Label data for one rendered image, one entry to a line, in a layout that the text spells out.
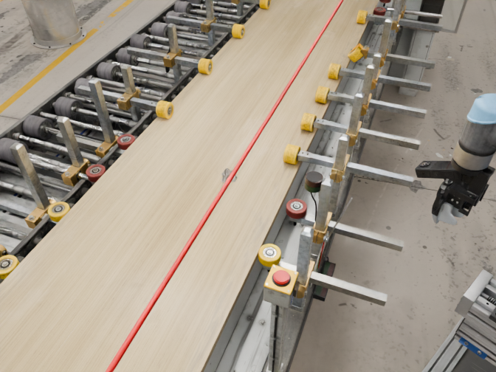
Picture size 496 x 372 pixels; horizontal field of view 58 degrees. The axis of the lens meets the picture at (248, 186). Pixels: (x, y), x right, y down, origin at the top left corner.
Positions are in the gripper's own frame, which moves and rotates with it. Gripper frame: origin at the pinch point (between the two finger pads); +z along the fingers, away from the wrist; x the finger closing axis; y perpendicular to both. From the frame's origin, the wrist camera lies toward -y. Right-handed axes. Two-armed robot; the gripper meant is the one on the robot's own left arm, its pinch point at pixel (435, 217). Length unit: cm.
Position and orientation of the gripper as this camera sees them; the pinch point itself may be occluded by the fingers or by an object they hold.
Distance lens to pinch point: 122.1
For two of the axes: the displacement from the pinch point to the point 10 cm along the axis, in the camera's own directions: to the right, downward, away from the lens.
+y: 7.0, 4.9, -5.2
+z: 0.1, 7.2, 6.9
